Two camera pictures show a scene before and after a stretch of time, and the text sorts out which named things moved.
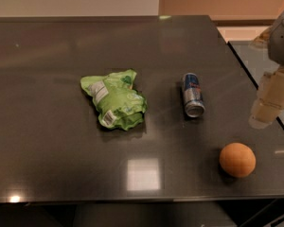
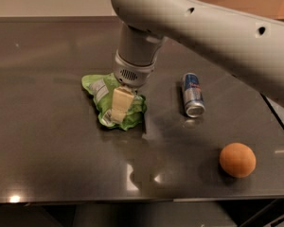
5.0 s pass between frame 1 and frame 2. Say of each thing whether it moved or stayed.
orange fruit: stayed
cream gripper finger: moved
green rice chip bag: stayed
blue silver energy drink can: stayed
